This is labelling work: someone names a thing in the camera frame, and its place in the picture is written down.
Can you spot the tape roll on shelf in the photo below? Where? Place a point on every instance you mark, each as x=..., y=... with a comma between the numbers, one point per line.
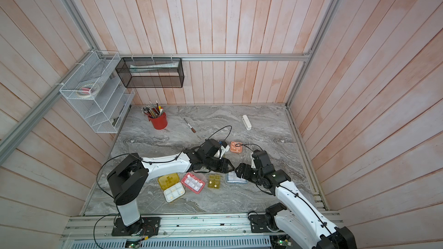
x=86, y=91

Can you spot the pink pillbox clear lid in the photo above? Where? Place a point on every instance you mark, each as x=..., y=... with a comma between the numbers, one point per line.
x=193, y=183

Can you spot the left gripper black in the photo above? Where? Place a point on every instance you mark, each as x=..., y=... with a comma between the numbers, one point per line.
x=224, y=168

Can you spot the small yellow transparent pillbox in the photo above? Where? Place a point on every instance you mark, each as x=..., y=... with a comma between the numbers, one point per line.
x=214, y=181

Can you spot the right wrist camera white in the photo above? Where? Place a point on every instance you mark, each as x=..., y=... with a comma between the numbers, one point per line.
x=253, y=161

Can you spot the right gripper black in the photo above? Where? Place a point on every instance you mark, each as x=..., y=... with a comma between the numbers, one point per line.
x=246, y=174

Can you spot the orange small pillbox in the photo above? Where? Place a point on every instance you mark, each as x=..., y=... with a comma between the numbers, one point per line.
x=236, y=147

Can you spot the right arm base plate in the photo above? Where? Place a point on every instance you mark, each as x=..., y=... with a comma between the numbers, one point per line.
x=260, y=223

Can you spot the aluminium front rail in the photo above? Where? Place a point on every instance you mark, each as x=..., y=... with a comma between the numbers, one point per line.
x=171, y=225

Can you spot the blue pillbox clear lid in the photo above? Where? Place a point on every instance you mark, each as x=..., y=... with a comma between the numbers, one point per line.
x=232, y=178

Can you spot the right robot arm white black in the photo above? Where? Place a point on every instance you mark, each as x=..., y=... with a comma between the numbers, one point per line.
x=294, y=214

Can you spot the black mesh wall basket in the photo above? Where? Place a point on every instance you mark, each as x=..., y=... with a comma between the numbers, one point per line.
x=151, y=72

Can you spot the white wire shelf rack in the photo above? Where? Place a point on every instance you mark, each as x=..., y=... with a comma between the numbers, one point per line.
x=106, y=111

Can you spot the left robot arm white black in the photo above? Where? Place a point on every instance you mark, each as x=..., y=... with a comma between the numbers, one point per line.
x=128, y=177

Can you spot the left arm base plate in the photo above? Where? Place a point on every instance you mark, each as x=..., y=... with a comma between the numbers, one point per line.
x=145, y=226

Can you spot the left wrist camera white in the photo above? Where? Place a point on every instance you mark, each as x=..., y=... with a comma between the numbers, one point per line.
x=224, y=147

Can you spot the yellow lid white pillbox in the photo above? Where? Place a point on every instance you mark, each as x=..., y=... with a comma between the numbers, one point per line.
x=171, y=186

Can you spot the white rectangular case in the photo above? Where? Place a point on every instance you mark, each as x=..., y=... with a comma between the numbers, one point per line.
x=246, y=122

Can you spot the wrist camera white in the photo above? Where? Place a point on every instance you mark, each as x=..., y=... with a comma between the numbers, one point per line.
x=224, y=147
x=253, y=161

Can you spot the brown handled screwdriver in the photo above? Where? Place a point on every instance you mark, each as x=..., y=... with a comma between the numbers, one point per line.
x=191, y=127

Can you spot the red pen cup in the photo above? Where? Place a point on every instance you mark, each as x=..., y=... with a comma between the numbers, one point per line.
x=160, y=122

